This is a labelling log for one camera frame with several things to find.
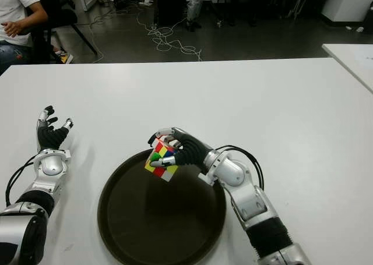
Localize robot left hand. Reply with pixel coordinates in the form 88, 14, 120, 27
36, 105, 75, 153

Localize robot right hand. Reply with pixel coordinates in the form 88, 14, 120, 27
146, 126, 216, 173

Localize multicoloured Rubik's cube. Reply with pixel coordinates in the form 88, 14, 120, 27
144, 139, 180, 183

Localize dark brown round plate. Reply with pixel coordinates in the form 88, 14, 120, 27
97, 147, 227, 265

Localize black office chair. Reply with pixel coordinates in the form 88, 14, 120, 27
26, 0, 98, 64

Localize seated person white shirt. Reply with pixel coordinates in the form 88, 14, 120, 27
0, 0, 49, 75

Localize black cabinet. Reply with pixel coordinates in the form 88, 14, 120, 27
156, 0, 188, 26

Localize white side table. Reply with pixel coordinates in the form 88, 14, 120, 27
321, 43, 373, 94

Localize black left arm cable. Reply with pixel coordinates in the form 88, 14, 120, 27
5, 155, 39, 208

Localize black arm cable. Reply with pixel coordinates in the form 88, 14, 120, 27
5, 155, 39, 208
216, 144, 266, 192

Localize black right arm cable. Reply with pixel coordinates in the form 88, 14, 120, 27
216, 144, 266, 192

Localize tangled white floor cable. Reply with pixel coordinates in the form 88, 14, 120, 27
136, 2, 203, 62

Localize white pedestal block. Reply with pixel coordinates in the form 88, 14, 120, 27
321, 0, 373, 23

